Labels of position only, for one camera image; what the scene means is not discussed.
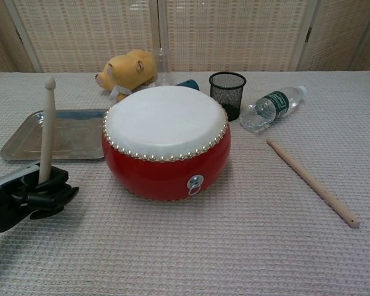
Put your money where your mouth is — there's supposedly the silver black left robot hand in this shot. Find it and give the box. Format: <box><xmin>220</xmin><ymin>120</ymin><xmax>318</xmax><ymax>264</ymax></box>
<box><xmin>0</xmin><ymin>164</ymin><xmax>80</xmax><ymax>234</ymax></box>

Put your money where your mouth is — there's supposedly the wooden drumstick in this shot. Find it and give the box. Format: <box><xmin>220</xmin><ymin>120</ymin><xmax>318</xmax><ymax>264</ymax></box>
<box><xmin>266</xmin><ymin>138</ymin><xmax>361</xmax><ymax>229</ymax></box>
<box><xmin>38</xmin><ymin>76</ymin><xmax>57</xmax><ymax>186</ymax></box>

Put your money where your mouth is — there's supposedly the rectangular metal tray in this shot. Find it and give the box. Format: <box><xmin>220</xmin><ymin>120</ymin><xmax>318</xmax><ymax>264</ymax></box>
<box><xmin>0</xmin><ymin>109</ymin><xmax>109</xmax><ymax>163</ymax></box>

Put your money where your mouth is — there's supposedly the red drum white skin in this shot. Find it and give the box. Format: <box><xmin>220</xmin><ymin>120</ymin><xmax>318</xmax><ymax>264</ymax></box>
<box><xmin>101</xmin><ymin>86</ymin><xmax>229</xmax><ymax>203</ymax></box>

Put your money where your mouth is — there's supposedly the yellow plush toy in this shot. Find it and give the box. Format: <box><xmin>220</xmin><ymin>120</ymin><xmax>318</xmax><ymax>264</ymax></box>
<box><xmin>94</xmin><ymin>49</ymin><xmax>158</xmax><ymax>102</ymax></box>

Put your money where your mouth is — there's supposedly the white woven tablecloth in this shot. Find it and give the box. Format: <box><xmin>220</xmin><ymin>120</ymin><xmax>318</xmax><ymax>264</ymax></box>
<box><xmin>0</xmin><ymin>71</ymin><xmax>370</xmax><ymax>296</ymax></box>

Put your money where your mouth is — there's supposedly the clear plastic cup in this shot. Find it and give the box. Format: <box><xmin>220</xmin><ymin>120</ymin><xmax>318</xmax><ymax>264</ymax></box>
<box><xmin>152</xmin><ymin>47</ymin><xmax>176</xmax><ymax>89</ymax></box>

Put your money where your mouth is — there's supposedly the teal cylinder with holes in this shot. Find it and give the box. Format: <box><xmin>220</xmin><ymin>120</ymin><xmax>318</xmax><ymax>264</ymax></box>
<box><xmin>175</xmin><ymin>79</ymin><xmax>201</xmax><ymax>92</ymax></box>

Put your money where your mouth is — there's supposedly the black mesh pen holder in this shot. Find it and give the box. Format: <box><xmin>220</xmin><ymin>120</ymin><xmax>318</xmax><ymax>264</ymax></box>
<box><xmin>208</xmin><ymin>71</ymin><xmax>247</xmax><ymax>122</ymax></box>

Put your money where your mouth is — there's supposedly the clear water bottle green label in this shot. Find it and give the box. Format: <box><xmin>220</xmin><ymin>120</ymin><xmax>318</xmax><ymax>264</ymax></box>
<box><xmin>239</xmin><ymin>85</ymin><xmax>308</xmax><ymax>133</ymax></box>

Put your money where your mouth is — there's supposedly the woven folding screen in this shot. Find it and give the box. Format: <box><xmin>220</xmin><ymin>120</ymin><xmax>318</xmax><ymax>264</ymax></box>
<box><xmin>0</xmin><ymin>0</ymin><xmax>370</xmax><ymax>75</ymax></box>

